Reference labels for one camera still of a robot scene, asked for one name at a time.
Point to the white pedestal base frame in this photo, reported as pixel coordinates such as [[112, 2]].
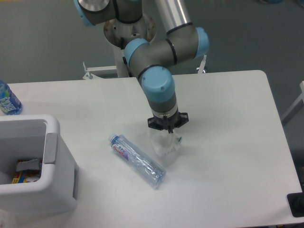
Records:
[[106, 72]]

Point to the black object at table corner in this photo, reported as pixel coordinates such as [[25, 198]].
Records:
[[296, 204]]

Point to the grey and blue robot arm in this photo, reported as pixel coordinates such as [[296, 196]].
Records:
[[150, 62]]

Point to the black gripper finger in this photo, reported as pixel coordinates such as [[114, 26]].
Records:
[[159, 124], [178, 120]]

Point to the white plastic trash can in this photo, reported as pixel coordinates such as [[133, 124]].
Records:
[[30, 137]]

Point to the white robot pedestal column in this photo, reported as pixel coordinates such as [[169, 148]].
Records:
[[116, 59]]

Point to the blue labelled drink bottle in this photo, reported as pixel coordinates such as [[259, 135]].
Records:
[[9, 103]]

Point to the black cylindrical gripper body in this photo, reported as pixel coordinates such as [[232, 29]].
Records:
[[163, 115]]

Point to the clear plastic bag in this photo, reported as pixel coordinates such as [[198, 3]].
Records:
[[164, 143]]

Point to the colourful trash inside can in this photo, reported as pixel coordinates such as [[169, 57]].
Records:
[[27, 171]]

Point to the white frame at right edge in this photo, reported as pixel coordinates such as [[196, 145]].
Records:
[[294, 108]]

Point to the clear water bottle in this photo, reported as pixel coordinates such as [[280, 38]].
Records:
[[151, 171]]

